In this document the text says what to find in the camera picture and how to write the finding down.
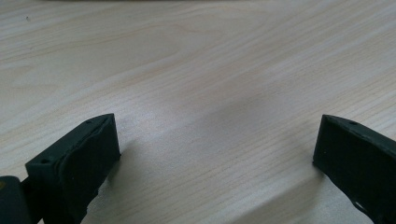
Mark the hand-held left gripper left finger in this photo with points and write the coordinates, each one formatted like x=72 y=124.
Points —
x=77 y=168

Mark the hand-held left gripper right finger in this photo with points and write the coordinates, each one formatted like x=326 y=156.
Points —
x=358 y=161

